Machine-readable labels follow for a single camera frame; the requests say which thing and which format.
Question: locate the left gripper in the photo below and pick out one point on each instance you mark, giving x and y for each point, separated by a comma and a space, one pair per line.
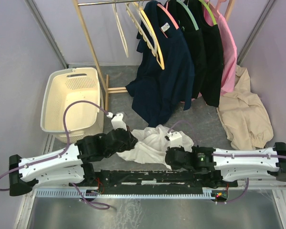
131, 142

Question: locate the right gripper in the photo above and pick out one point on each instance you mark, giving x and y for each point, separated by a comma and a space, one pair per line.
180, 149

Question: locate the white t shirt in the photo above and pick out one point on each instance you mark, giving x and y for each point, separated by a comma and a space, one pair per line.
150, 148

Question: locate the yellow hanger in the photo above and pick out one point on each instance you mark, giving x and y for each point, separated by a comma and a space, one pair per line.
149, 36

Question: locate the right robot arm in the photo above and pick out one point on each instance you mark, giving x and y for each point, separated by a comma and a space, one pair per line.
216, 165

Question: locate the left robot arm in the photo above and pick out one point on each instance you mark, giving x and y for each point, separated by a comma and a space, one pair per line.
26, 172

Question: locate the navy blue t shirt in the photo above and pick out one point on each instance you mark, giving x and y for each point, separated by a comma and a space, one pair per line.
143, 91

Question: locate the black t shirt right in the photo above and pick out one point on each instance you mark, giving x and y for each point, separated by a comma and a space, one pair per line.
211, 86

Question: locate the black t shirt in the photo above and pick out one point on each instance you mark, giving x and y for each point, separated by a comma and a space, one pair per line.
193, 47
211, 86

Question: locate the white plastic hanger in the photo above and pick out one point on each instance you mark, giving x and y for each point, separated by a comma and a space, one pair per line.
120, 30

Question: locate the pink t shirt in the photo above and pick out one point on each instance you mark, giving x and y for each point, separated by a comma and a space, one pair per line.
229, 49

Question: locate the black t shirt left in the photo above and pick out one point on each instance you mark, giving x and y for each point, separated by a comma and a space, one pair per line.
193, 47

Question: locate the pink hanger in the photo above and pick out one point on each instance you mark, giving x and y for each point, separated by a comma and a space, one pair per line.
221, 5
166, 26

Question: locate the lime green hanger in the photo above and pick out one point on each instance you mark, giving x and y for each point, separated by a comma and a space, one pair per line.
209, 11

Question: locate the pink hanger far right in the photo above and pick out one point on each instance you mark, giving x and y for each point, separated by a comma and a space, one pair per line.
221, 5

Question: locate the beige garment on floor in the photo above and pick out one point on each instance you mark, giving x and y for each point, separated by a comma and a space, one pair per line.
243, 115

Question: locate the cream laundry basket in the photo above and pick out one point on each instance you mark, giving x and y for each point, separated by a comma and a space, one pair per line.
70, 109

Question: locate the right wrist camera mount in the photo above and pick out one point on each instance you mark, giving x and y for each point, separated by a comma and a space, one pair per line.
174, 139

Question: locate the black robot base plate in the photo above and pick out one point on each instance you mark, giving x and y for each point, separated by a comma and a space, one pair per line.
153, 182

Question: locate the white slotted cable duct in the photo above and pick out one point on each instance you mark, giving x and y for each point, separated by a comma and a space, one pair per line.
88, 193

